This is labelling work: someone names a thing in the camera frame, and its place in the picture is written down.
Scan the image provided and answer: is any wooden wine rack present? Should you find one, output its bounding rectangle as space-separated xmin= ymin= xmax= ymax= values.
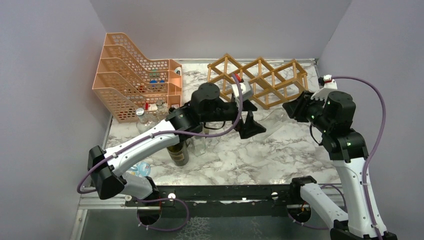
xmin=207 ymin=53 xmax=309 ymax=110

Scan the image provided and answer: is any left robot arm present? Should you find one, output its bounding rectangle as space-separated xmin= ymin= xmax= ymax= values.
xmin=87 ymin=81 xmax=266 ymax=206

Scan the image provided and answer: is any plastic water bottle blue label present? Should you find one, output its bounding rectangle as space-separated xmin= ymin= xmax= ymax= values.
xmin=128 ymin=161 xmax=151 ymax=177

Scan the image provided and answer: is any clear square glass bottle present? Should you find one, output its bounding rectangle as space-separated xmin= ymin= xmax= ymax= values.
xmin=191 ymin=136 xmax=206 ymax=157

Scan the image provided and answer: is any orange plastic file organizer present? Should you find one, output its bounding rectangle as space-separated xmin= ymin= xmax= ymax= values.
xmin=92 ymin=32 xmax=183 ymax=123

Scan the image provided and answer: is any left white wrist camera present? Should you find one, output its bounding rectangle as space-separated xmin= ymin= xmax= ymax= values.
xmin=231 ymin=81 xmax=254 ymax=106

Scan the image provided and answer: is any green wine bottle front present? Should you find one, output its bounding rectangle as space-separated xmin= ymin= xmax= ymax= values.
xmin=166 ymin=142 xmax=190 ymax=167

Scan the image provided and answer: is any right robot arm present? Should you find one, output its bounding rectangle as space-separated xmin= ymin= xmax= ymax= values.
xmin=282 ymin=90 xmax=397 ymax=240

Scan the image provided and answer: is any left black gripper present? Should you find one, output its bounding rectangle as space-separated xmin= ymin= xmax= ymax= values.
xmin=201 ymin=96 xmax=266 ymax=138

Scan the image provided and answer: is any round clear glass bottle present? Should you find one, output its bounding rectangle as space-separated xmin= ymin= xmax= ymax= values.
xmin=154 ymin=100 xmax=169 ymax=123

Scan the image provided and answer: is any small clear bottle silver cap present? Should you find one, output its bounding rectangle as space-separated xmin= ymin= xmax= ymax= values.
xmin=135 ymin=107 xmax=157 ymax=134

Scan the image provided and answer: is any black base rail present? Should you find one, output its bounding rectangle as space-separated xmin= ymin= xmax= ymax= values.
xmin=125 ymin=184 xmax=312 ymax=222

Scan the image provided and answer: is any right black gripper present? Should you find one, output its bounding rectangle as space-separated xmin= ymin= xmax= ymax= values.
xmin=283 ymin=89 xmax=333 ymax=134

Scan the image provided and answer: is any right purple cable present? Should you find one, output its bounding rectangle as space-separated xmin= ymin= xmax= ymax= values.
xmin=286 ymin=75 xmax=387 ymax=240

